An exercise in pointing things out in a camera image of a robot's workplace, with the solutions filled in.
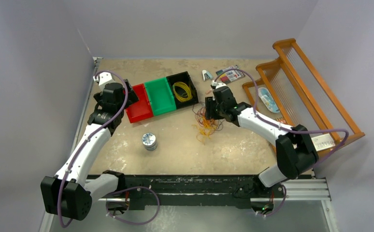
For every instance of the marker pen pack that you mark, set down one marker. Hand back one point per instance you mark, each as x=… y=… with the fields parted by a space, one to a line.
x=227 y=75

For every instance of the green plastic bin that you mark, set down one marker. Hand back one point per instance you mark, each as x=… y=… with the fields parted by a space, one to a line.
x=160 y=96

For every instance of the black plastic bin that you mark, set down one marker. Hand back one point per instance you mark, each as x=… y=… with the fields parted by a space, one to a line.
x=183 y=90

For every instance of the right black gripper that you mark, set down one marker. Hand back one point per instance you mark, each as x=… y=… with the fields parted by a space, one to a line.
x=210 y=104

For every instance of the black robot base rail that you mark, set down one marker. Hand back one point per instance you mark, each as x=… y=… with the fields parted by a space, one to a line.
x=238 y=190

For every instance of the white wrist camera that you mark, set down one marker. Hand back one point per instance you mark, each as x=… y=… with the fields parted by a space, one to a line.
x=103 y=79
x=214 y=85

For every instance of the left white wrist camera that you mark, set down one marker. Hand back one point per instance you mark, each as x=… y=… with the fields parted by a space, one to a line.
x=103 y=79

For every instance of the red plastic bin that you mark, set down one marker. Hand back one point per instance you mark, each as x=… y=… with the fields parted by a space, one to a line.
x=140 y=110

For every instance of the wooden rack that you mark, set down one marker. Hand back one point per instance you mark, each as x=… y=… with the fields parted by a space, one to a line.
x=301 y=93

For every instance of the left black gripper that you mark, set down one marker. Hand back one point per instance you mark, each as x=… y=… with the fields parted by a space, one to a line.
x=131 y=97

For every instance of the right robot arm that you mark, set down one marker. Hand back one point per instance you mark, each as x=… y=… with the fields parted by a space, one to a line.
x=295 y=151

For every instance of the round blue white tin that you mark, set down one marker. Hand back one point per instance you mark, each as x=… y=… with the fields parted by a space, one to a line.
x=149 y=141

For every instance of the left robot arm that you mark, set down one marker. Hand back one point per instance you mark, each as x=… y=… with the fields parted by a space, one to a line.
x=67 y=193

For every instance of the white red cardboard box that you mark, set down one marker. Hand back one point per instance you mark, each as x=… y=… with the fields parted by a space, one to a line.
x=323 y=142

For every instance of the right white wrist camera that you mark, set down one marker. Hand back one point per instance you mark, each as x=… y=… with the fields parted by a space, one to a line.
x=214 y=85

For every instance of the blue white plastic packet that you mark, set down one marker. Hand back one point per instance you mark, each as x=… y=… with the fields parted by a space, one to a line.
x=268 y=100

